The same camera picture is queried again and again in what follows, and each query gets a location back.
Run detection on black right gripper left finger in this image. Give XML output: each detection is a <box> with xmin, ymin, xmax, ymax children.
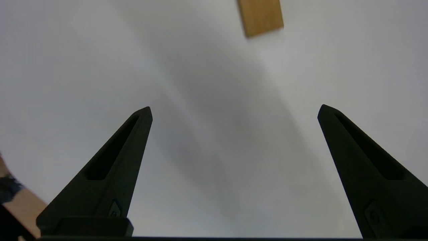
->
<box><xmin>36</xmin><ymin>106</ymin><xmax>153</xmax><ymax>236</ymax></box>

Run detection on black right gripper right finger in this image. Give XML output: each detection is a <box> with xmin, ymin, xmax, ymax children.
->
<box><xmin>317</xmin><ymin>104</ymin><xmax>428</xmax><ymax>239</ymax></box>

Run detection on rectangular wooden building block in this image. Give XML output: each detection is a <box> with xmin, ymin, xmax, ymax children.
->
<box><xmin>237</xmin><ymin>0</ymin><xmax>285</xmax><ymax>38</ymax></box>

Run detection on tan brown object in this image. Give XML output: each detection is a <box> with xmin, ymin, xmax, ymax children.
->
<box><xmin>0</xmin><ymin>152</ymin><xmax>47</xmax><ymax>240</ymax></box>

